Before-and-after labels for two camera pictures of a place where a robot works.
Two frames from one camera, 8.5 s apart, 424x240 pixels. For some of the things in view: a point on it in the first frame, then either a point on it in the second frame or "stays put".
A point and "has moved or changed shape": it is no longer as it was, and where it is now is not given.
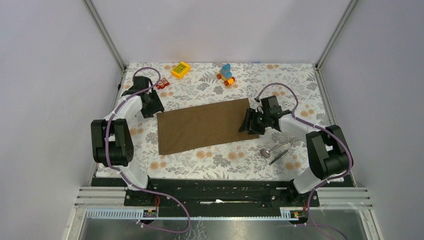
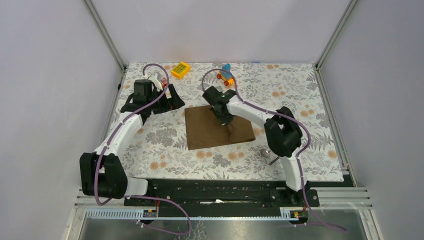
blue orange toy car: x=225 y=75 stays put
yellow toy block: x=180 y=70 stays put
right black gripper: x=251 y=114 to x=222 y=121
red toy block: x=162 y=83 stays put
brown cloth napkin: x=202 y=126 has moved or changed shape
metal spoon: x=266 y=153 stays put
